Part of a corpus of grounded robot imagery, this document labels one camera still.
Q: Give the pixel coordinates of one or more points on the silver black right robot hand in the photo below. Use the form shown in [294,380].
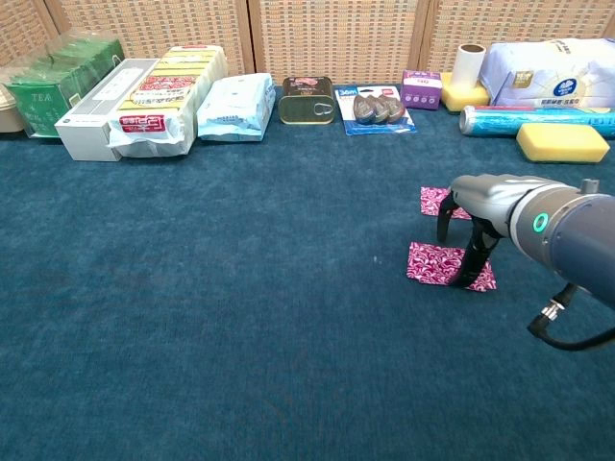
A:
[490,197]

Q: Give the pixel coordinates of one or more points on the blue cling wrap roll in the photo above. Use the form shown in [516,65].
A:
[490,120]

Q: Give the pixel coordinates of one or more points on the yellow sponge green scourer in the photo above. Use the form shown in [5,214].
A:
[559,141]

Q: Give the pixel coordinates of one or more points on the small purple box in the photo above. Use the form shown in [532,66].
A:
[420,91]

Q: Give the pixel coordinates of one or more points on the white paper roll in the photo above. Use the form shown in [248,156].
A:
[468,67]

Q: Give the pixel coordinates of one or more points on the large white tissue pack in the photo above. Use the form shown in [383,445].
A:
[543,72]

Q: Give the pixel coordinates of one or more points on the blue correction tape blister pack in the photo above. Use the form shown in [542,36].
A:
[375,108]

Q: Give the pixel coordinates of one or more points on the black gold luncheon meat can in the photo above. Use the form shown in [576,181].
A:
[305,110]

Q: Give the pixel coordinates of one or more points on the wicker folding screen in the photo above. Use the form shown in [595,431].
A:
[336,38]

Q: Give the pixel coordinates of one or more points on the light blue wet wipes pack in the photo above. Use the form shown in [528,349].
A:
[235,108]

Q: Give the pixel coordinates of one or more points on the teal table mat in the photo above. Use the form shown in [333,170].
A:
[192,288]

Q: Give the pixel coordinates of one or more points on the yellow sponge multipack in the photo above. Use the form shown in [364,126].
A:
[163,91]

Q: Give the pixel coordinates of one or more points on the white power strip box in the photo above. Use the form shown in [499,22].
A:
[86,134]

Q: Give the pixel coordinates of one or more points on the clear box green tea bags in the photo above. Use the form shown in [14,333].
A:
[38,105]

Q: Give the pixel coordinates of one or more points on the beige lunch container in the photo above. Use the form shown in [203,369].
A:
[9,115]

